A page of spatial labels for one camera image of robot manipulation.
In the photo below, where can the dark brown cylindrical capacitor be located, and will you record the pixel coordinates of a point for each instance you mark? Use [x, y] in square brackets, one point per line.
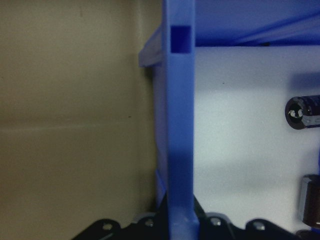
[311, 200]
[300, 112]

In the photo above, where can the blue plastic capacitor bin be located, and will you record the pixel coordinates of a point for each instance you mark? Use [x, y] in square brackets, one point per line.
[181, 125]

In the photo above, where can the white bin liner sheet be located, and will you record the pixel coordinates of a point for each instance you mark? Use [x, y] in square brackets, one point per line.
[237, 125]

